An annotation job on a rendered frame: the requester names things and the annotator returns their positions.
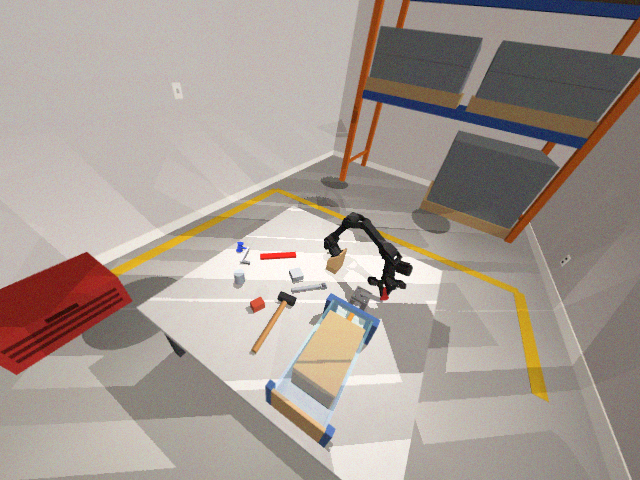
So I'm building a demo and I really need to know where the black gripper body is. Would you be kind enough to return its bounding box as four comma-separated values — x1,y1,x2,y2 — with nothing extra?
367,269,407,289

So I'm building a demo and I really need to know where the black-headed mallet with wooden handle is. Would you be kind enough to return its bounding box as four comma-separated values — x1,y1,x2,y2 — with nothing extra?
251,291,297,354

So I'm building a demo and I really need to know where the clear-panelled rack with blue corner posts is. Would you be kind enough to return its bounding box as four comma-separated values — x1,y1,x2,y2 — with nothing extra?
265,296,379,447

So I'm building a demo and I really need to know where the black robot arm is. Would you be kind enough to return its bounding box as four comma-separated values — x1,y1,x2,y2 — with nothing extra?
324,212,413,290

